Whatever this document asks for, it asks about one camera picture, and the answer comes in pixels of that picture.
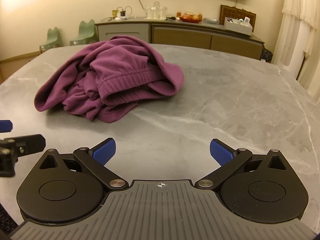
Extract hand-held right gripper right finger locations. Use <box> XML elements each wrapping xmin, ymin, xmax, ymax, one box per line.
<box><xmin>194</xmin><ymin>138</ymin><xmax>288</xmax><ymax>189</ymax></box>

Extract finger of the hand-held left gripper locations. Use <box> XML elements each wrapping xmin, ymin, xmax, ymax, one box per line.
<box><xmin>0</xmin><ymin>134</ymin><xmax>46</xmax><ymax>178</ymax></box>
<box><xmin>0</xmin><ymin>120</ymin><xmax>13</xmax><ymax>133</ymax></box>

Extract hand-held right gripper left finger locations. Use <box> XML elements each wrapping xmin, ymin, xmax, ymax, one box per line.
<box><xmin>37</xmin><ymin>137</ymin><xmax>129</xmax><ymax>189</ymax></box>

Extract purple fleece pants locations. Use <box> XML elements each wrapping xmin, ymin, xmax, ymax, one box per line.
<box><xmin>34</xmin><ymin>35</ymin><xmax>185</xmax><ymax>123</ymax></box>

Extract small green plastic chair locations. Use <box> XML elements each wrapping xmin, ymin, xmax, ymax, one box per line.
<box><xmin>39</xmin><ymin>27</ymin><xmax>63</xmax><ymax>54</ymax></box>

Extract black bag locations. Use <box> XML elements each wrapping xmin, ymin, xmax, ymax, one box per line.
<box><xmin>260</xmin><ymin>47</ymin><xmax>273</xmax><ymax>62</ymax></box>

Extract large green plastic chair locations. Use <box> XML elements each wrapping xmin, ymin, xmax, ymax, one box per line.
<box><xmin>69</xmin><ymin>19</ymin><xmax>98</xmax><ymax>47</ymax></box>

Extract grey and brown sideboard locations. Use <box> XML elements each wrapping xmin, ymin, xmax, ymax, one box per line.
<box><xmin>95</xmin><ymin>17</ymin><xmax>265</xmax><ymax>60</ymax></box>

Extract white storage box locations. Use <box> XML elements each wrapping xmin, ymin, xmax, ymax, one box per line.
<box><xmin>223</xmin><ymin>16</ymin><xmax>253</xmax><ymax>36</ymax></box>

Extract orange items on cabinet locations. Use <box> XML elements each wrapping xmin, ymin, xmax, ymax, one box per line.
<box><xmin>179</xmin><ymin>12</ymin><xmax>203</xmax><ymax>23</ymax></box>

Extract brown framed board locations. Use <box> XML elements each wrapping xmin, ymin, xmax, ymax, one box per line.
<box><xmin>220</xmin><ymin>4</ymin><xmax>257</xmax><ymax>33</ymax></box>

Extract clear glassware set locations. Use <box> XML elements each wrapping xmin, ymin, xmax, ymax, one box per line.
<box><xmin>143</xmin><ymin>2</ymin><xmax>168</xmax><ymax>21</ymax></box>

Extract cream curtain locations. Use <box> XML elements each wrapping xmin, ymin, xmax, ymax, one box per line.
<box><xmin>271</xmin><ymin>0</ymin><xmax>320</xmax><ymax>96</ymax></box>

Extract hanging wall cable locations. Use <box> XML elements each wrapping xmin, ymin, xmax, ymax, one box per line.
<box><xmin>134</xmin><ymin>0</ymin><xmax>146</xmax><ymax>17</ymax></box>

